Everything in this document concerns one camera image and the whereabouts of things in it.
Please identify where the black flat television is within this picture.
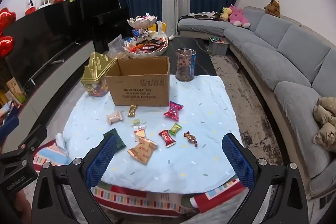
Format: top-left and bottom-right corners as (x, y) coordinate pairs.
(4, 0), (82, 84)

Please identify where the tiered white shell bowl stand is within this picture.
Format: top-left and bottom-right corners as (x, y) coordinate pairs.
(121, 15), (170, 57)

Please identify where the colourful striped play mat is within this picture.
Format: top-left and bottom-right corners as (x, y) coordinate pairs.
(33, 140), (265, 218)

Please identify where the clear jar of coated nuts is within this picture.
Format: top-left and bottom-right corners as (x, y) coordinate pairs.
(175, 48), (197, 82)

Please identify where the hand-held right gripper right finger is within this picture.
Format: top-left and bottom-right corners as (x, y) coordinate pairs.
(222, 133), (309, 224)

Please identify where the pale pink snack packet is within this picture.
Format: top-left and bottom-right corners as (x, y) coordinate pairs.
(106, 111), (123, 125)

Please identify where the white and red robot toy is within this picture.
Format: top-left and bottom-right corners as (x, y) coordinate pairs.
(25, 0), (37, 15)

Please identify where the brown twist-wrapped candy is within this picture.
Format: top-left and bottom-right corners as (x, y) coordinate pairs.
(183, 131), (198, 147)

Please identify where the large red snack packet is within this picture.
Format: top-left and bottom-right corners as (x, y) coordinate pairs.
(163, 101), (184, 121)

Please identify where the white plastic bag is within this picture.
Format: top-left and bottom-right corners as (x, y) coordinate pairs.
(151, 30), (168, 42)

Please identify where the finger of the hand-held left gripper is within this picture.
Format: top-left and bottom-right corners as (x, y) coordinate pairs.
(0, 124), (48, 165)
(0, 116), (20, 136)

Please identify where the clothes pile on sofa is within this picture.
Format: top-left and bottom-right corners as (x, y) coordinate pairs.
(188, 11), (223, 20)

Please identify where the brown plush toy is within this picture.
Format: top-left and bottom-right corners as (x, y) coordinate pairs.
(264, 0), (281, 17)

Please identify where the yellow chair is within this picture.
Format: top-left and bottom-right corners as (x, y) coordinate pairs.
(148, 21), (167, 33)

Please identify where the beige and orange snack packet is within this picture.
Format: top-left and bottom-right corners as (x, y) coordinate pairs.
(127, 137), (158, 165)

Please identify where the dark green snack packet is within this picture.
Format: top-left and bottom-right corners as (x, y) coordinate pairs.
(103, 128), (127, 153)

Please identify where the gold-lid candy jar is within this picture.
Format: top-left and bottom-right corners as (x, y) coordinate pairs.
(81, 51), (117, 97)

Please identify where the brown cardboard box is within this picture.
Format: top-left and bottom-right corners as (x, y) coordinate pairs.
(104, 56), (171, 107)

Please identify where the yellow plush toy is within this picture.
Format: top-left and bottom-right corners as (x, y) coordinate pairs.
(220, 7), (233, 22)

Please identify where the grey storage bin with toys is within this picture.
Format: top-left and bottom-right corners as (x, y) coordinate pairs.
(209, 36), (229, 55)

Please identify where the white and yellow snack packet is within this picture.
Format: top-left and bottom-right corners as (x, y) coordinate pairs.
(133, 124), (147, 142)

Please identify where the grey curved sofa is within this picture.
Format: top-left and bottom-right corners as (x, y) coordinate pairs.
(177, 6), (336, 203)

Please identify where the grey patterned rug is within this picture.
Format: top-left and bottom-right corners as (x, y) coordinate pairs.
(205, 40), (289, 174)

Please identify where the clear plastic bag of peanuts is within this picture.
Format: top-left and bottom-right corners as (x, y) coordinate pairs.
(108, 34), (132, 59)

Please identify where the small red snack packet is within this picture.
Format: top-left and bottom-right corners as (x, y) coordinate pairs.
(158, 130), (176, 148)

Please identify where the tan crumpled fabric bundle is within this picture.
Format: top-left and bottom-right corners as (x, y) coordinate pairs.
(312, 97), (336, 153)

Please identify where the light blue speckled cloth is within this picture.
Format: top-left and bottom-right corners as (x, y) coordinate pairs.
(55, 74), (248, 194)

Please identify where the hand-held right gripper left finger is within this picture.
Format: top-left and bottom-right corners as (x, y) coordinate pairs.
(31, 133), (118, 224)

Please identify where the black upright piano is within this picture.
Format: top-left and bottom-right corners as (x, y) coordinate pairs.
(79, 0), (130, 52)

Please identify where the pile of assorted wrapped snacks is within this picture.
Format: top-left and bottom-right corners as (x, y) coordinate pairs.
(125, 36), (167, 54)

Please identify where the pink plush toy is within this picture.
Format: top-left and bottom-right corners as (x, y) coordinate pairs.
(229, 4), (251, 28)

